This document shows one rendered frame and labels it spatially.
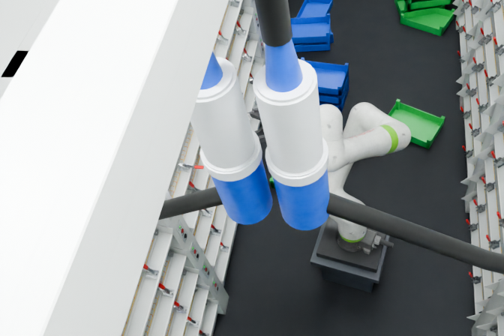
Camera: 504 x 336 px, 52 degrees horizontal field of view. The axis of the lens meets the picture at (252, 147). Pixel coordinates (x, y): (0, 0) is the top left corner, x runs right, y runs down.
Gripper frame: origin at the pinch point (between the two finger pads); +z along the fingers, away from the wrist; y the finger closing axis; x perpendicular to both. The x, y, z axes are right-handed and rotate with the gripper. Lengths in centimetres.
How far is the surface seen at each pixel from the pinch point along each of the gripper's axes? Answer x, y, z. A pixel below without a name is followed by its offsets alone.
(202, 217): -43, -15, 32
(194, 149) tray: -8.1, -2.8, 21.6
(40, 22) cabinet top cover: 75, -20, 21
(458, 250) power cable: 71, -81, -79
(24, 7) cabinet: 76, -14, 29
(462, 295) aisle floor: -123, -15, -71
